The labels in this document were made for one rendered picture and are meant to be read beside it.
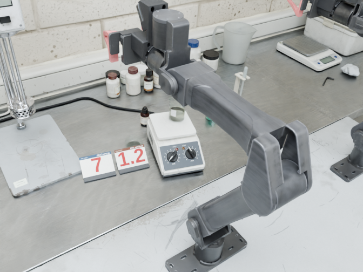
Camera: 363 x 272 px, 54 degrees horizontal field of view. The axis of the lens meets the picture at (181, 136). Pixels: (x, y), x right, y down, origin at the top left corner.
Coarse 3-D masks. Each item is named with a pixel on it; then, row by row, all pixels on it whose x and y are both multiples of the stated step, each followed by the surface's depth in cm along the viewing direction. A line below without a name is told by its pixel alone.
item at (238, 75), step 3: (240, 72) 127; (237, 75) 126; (240, 75) 127; (246, 75) 126; (237, 78) 127; (240, 78) 124; (243, 78) 124; (246, 78) 125; (249, 78) 125; (237, 81) 128; (234, 84) 130; (237, 84) 129; (234, 87) 130; (237, 87) 130; (234, 90) 131; (237, 90) 131
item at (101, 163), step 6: (102, 156) 103; (108, 156) 103; (84, 162) 101; (90, 162) 101; (96, 162) 102; (102, 162) 102; (108, 162) 103; (84, 168) 100; (90, 168) 101; (96, 168) 101; (102, 168) 102; (108, 168) 102; (84, 174) 100
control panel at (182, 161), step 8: (176, 144) 104; (184, 144) 105; (192, 144) 105; (160, 152) 102; (168, 152) 103; (184, 152) 104; (168, 160) 102; (184, 160) 103; (192, 160) 103; (200, 160) 104; (168, 168) 101; (176, 168) 102
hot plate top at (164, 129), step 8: (168, 112) 112; (152, 120) 108; (160, 120) 109; (168, 120) 109; (184, 120) 110; (160, 128) 106; (168, 128) 106; (176, 128) 106; (184, 128) 106; (192, 128) 107; (160, 136) 103; (168, 136) 103; (176, 136) 104; (184, 136) 105
